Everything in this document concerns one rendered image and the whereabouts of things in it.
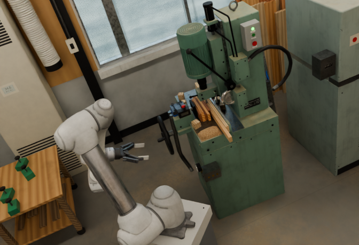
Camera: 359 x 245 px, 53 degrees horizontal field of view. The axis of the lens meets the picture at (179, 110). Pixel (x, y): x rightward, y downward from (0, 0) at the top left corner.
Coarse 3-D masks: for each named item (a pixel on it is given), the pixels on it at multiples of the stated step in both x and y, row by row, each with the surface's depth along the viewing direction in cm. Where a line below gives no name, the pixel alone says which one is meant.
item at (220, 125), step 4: (204, 100) 251; (208, 104) 246; (212, 112) 238; (212, 116) 240; (216, 116) 234; (216, 120) 231; (220, 120) 230; (220, 124) 226; (220, 128) 229; (224, 128) 223; (224, 132) 221; (228, 132) 219; (228, 136) 216
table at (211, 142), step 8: (176, 96) 271; (184, 96) 268; (192, 112) 250; (184, 128) 243; (192, 128) 237; (200, 128) 234; (216, 136) 224; (224, 136) 226; (232, 136) 228; (200, 144) 227; (208, 144) 225
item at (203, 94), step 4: (208, 84) 242; (212, 84) 241; (196, 88) 242; (208, 88) 238; (212, 88) 238; (216, 88) 239; (196, 92) 243; (200, 92) 237; (204, 92) 238; (208, 92) 239; (212, 92) 239; (200, 96) 238; (204, 96) 239; (208, 96) 240; (212, 96) 241; (200, 100) 240
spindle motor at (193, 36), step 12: (192, 24) 219; (180, 36) 211; (192, 36) 208; (204, 36) 213; (180, 48) 220; (192, 48) 213; (204, 48) 216; (192, 60) 218; (204, 60) 220; (192, 72) 224; (204, 72) 224
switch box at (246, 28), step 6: (240, 24) 209; (246, 24) 208; (252, 24) 206; (258, 24) 207; (246, 30) 207; (252, 30) 208; (258, 30) 209; (246, 36) 209; (258, 36) 211; (246, 42) 211; (252, 42) 212; (258, 42) 213; (246, 48) 214; (252, 48) 214
